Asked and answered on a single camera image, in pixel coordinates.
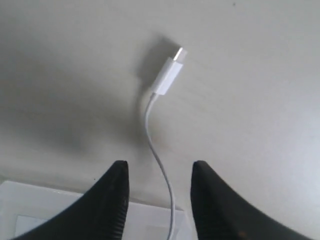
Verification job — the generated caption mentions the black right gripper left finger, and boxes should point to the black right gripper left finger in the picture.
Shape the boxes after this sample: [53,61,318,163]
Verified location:
[17,160,130,240]

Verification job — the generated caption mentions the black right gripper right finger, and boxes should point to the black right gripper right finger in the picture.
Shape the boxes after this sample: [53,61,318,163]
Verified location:
[190,160,307,240]

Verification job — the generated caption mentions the white wired earphones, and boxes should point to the white wired earphones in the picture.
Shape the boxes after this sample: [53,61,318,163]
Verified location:
[144,46,188,240]

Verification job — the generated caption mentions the clear plastic storage case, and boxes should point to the clear plastic storage case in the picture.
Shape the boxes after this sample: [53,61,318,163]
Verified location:
[0,180,193,240]

